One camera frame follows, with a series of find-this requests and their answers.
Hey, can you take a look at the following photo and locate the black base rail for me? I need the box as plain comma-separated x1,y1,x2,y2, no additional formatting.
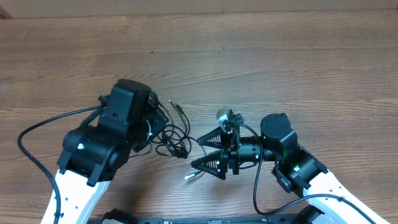
87,205,326,224

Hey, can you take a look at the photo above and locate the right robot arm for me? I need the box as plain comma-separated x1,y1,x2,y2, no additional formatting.
191,108,386,223

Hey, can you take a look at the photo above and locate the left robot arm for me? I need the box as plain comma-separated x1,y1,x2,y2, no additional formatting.
42,79,169,223

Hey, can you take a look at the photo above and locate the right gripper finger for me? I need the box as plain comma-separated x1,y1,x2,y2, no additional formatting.
191,150,227,180
197,127,231,149

